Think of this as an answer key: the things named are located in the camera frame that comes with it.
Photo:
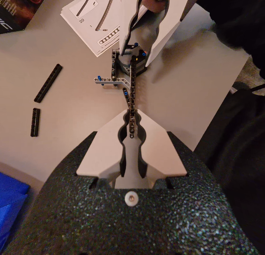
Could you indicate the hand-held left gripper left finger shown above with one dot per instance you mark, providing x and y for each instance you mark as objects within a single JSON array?
[{"x": 99, "y": 153}]

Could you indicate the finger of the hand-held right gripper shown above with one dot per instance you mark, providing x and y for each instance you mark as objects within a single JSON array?
[
  {"x": 127, "y": 10},
  {"x": 176, "y": 10}
]

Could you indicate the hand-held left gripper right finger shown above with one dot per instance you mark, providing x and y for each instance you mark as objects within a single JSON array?
[{"x": 163, "y": 153}]

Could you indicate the long black toy beam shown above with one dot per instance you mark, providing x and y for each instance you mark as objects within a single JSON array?
[{"x": 132, "y": 118}]

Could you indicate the grey black toy motor assembly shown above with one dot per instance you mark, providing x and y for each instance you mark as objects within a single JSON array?
[{"x": 124, "y": 64}]

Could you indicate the person's right forearm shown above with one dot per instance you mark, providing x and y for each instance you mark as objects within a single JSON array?
[{"x": 238, "y": 20}]

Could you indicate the grey desk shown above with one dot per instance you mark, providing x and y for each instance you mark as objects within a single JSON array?
[{"x": 72, "y": 124}]

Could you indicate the person's right hand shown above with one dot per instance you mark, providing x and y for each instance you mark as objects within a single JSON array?
[{"x": 153, "y": 5}]

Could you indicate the white instruction booklet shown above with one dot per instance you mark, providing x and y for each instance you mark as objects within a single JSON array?
[{"x": 89, "y": 31}]

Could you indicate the short black toy beam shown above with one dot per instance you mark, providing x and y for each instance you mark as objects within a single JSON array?
[{"x": 35, "y": 122}]

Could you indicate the dark cloth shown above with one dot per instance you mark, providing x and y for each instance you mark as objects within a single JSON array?
[{"x": 238, "y": 145}]

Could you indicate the medium black toy beam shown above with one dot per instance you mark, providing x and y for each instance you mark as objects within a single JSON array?
[{"x": 48, "y": 83}]

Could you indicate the blue plastic bin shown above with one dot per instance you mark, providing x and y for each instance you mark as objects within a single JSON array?
[{"x": 10, "y": 197}]

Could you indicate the dark toy set cardboard box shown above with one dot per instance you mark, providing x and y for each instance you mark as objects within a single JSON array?
[{"x": 12, "y": 10}]

